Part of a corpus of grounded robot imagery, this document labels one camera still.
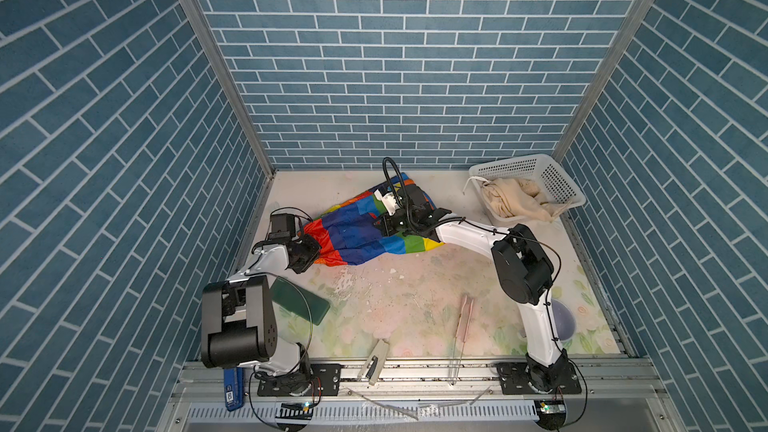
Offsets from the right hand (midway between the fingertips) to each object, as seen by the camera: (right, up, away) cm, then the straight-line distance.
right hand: (369, 221), depth 92 cm
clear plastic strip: (+13, -44, -21) cm, 50 cm away
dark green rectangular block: (-20, -23, -5) cm, 31 cm away
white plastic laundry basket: (+64, +20, +24) cm, 71 cm away
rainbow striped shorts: (-8, -3, +5) cm, 10 cm away
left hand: (-15, -9, +1) cm, 17 cm away
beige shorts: (+47, +7, +3) cm, 47 cm away
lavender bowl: (+54, -27, -12) cm, 62 cm away
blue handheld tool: (-30, -38, -21) cm, 53 cm away
